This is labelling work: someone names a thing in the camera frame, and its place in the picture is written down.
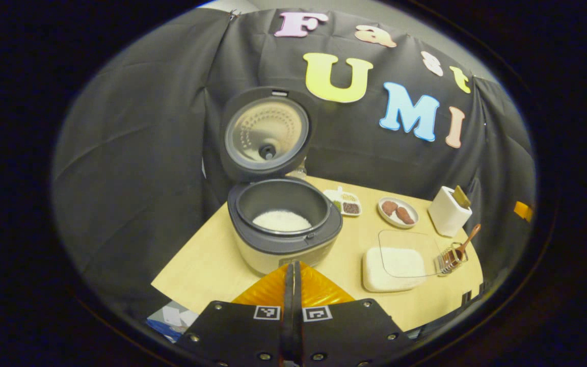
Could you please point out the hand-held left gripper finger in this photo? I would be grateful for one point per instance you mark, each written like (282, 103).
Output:
(297, 306)
(288, 306)

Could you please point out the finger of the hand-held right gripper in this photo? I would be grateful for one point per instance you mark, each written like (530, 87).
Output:
(522, 210)

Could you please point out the wooden spoon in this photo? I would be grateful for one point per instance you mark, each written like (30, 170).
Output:
(472, 235)

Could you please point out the grey rice cooker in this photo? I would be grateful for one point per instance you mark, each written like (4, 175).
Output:
(263, 255)

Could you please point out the white rice heap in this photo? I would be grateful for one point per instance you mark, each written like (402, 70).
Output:
(281, 221)

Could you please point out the clear chopstick holder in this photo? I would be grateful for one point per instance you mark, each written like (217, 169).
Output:
(449, 262)

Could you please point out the white rice box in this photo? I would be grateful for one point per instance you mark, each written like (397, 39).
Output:
(390, 275)

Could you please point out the brown toast slice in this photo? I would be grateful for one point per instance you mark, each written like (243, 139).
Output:
(460, 196)

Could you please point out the white toaster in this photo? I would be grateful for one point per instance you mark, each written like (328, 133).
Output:
(446, 214)

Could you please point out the white divided bean dish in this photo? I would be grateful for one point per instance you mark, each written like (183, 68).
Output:
(349, 206)

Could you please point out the brown meat piece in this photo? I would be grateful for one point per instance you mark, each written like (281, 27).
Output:
(404, 215)
(389, 208)

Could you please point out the blue white packet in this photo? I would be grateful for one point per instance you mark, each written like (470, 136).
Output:
(171, 321)

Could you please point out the white round plate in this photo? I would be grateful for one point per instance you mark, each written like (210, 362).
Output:
(386, 220)

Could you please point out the small glass bottle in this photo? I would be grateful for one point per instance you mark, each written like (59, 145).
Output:
(302, 169)

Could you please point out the black backdrop cloth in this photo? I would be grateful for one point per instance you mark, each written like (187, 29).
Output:
(145, 153)

